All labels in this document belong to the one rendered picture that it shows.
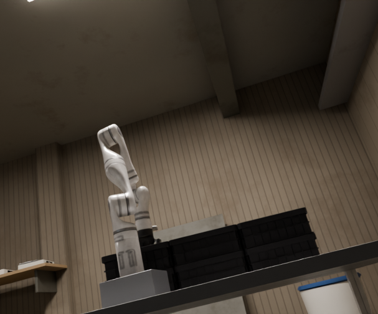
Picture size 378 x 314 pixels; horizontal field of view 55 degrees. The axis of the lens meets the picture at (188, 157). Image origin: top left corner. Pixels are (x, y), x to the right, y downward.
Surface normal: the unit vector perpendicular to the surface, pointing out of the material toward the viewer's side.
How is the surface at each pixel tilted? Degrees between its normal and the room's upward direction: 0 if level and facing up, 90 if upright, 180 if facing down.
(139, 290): 90
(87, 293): 90
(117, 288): 90
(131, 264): 91
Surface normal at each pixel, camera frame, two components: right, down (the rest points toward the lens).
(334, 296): -0.30, -0.25
